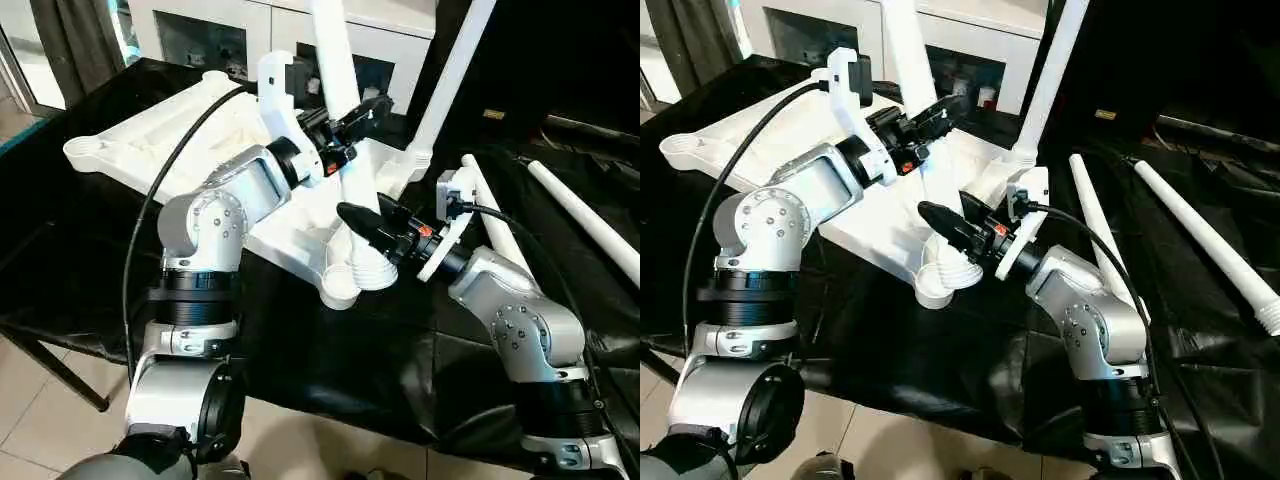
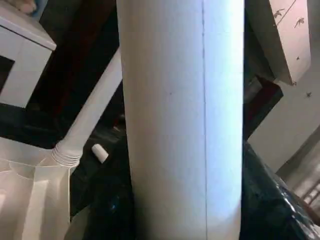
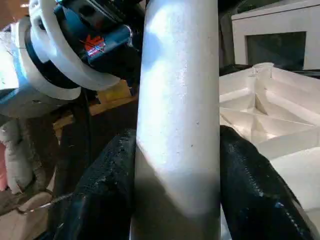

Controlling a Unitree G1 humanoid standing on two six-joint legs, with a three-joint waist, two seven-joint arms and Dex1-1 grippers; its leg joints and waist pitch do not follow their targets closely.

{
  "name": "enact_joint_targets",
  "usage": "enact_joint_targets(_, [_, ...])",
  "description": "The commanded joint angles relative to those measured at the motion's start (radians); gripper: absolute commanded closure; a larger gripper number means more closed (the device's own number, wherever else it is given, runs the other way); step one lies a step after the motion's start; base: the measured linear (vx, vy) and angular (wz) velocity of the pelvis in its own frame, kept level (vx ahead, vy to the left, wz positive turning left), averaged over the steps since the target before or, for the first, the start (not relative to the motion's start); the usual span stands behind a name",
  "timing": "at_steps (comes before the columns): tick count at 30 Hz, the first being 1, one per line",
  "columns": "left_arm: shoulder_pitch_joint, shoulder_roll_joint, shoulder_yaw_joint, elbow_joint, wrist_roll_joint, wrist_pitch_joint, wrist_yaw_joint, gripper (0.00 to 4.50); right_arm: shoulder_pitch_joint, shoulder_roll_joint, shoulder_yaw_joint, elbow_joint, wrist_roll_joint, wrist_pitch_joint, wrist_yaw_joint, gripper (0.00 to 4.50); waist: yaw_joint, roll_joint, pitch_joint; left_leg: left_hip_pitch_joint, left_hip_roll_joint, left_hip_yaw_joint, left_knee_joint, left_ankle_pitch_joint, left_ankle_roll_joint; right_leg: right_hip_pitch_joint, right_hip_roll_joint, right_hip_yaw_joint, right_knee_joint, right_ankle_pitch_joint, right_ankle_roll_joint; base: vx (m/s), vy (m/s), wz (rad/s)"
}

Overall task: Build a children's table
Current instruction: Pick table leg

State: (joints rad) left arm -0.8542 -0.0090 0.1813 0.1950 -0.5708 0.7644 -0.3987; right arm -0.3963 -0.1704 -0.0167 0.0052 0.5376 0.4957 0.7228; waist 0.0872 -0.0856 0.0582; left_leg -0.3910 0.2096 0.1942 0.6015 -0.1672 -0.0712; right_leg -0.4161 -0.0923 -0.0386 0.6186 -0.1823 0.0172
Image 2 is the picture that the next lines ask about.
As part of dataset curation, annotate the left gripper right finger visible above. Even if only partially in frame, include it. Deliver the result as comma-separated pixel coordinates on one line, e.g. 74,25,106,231
239,141,320,240

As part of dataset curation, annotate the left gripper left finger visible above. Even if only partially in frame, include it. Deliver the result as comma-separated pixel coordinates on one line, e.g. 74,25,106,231
86,159,137,240

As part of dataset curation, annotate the white plastic table top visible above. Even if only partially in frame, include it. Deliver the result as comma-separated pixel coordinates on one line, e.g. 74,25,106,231
0,141,81,240

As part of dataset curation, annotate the white plastic table leg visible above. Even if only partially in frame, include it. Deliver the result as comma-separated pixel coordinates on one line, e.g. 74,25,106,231
51,46,124,168
115,0,246,240
90,143,110,165

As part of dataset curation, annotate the dark tall cabinet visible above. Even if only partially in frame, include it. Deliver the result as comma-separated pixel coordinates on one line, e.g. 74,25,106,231
24,0,123,151

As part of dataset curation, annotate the white display cabinet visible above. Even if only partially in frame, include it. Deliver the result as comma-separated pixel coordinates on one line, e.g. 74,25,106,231
0,16,58,110

